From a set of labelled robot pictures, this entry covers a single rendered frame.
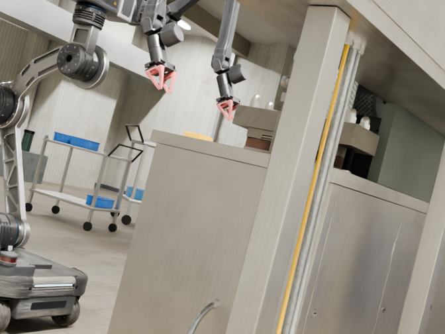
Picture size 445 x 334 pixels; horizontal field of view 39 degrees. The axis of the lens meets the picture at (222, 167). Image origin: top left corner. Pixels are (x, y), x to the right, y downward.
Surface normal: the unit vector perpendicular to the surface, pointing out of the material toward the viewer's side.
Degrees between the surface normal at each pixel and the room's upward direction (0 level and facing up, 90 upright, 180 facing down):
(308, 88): 90
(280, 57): 90
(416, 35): 90
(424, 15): 90
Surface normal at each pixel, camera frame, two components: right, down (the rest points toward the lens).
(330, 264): 0.78, 0.18
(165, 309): -0.58, -0.16
